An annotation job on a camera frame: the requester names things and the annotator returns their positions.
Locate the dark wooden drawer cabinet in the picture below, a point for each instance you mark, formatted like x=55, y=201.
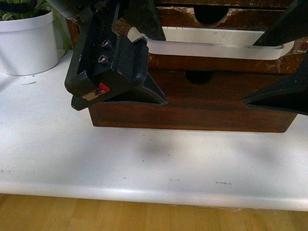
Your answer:
x=227, y=65

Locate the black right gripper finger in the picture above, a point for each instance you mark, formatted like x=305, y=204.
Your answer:
x=288, y=94

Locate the green striped spider plant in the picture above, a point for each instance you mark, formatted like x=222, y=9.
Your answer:
x=24, y=9

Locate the wooden drawer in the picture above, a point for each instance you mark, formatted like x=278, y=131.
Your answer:
x=225, y=17
x=215, y=106

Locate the white drawer handle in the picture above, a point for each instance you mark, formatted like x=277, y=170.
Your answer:
x=215, y=43

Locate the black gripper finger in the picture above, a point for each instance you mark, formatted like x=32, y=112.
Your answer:
x=290, y=26

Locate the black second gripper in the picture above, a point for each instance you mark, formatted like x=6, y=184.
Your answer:
x=108, y=68

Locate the white plant pot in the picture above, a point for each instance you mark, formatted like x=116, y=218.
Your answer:
x=28, y=46

